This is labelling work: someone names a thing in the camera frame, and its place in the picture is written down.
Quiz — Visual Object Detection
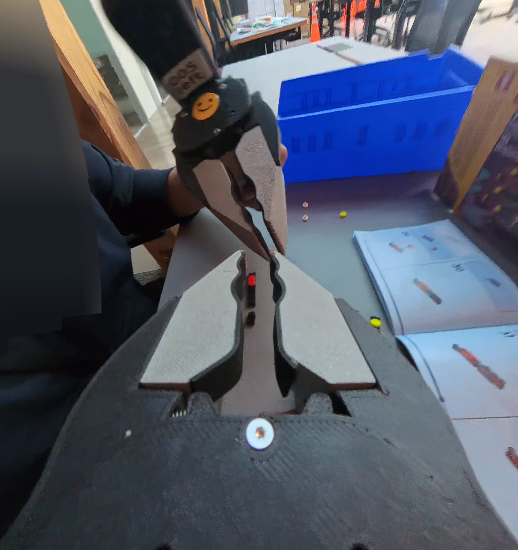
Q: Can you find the person's left forearm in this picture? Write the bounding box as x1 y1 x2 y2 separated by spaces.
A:
80 141 199 250

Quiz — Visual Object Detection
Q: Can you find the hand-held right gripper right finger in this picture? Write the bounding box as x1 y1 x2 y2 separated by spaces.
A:
269 253 377 398

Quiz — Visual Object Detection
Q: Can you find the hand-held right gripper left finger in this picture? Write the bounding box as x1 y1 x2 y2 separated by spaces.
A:
139 250 247 402

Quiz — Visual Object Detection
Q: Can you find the lego set box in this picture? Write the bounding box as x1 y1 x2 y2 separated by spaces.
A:
433 58 518 258

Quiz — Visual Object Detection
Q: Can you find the blue plastic bin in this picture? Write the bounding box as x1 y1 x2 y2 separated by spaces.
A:
277 45 486 184

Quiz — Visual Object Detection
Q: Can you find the wooden partition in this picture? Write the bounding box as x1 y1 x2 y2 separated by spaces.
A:
39 0 180 271

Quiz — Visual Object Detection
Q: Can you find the table with papers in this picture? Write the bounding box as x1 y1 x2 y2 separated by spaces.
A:
229 15 309 54

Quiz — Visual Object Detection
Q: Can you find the black chair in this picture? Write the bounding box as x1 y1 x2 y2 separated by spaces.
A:
405 0 483 54

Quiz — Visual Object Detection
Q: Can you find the lego instruction booklet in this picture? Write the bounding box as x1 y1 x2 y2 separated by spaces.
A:
352 219 518 550

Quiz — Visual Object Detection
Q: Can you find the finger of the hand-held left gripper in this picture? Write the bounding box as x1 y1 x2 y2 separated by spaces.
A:
233 125 289 256
179 157 272 261

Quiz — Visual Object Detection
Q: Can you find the person's left hand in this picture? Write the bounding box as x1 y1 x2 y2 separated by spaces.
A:
166 167 209 218

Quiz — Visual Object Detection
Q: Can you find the person's dark clothing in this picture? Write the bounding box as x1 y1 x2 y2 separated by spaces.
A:
0 241 169 550

